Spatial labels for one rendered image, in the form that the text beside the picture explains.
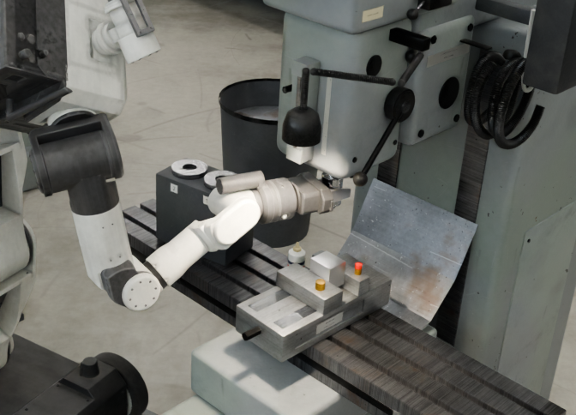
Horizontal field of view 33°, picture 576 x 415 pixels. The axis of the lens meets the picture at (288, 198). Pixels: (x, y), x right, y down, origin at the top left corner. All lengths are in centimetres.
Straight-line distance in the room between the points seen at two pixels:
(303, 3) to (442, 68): 37
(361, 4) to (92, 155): 55
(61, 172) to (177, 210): 70
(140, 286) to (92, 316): 195
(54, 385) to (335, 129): 107
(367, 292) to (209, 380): 41
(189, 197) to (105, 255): 57
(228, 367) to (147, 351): 145
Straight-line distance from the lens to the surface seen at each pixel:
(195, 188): 231
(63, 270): 408
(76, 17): 181
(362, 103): 186
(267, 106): 434
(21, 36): 171
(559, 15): 188
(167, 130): 530
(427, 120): 204
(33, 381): 259
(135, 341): 365
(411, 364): 211
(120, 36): 176
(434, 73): 200
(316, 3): 179
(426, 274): 237
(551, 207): 247
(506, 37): 215
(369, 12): 176
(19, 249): 223
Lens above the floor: 218
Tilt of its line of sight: 28 degrees down
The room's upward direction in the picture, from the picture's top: 4 degrees clockwise
